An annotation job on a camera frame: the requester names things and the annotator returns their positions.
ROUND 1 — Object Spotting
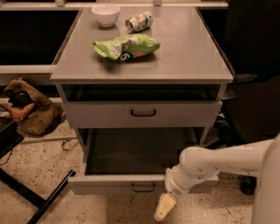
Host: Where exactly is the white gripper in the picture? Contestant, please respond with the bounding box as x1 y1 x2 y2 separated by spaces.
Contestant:
154 164 219 221

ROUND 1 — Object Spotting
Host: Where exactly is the grey drawer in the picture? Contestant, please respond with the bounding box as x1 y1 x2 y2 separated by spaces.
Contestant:
67 128 219 196
63 101 222 128

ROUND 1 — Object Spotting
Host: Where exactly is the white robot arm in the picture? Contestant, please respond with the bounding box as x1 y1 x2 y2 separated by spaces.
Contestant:
154 134 280 224

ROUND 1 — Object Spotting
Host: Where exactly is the grey top drawer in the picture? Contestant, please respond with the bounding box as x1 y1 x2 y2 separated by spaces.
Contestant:
63 101 222 128

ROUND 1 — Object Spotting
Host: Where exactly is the grey drawer cabinet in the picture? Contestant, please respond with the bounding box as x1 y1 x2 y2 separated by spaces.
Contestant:
50 6 232 144

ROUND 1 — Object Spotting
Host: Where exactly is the brown backpack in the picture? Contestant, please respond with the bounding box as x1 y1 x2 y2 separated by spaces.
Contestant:
4 78 62 135

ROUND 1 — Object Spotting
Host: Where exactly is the green chip bag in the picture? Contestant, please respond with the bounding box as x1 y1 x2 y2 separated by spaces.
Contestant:
93 34 161 61

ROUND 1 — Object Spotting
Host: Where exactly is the black stand with legs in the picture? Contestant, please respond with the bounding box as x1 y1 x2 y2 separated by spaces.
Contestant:
0 117 76 224

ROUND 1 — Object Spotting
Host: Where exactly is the crushed soda can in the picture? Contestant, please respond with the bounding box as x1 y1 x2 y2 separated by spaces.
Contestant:
125 11 153 34

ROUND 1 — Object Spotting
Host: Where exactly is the black office chair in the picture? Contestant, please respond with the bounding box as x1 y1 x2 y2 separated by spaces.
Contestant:
202 0 280 196

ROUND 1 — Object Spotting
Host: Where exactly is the white bowl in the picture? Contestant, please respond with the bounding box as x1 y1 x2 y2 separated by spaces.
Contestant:
91 4 120 27

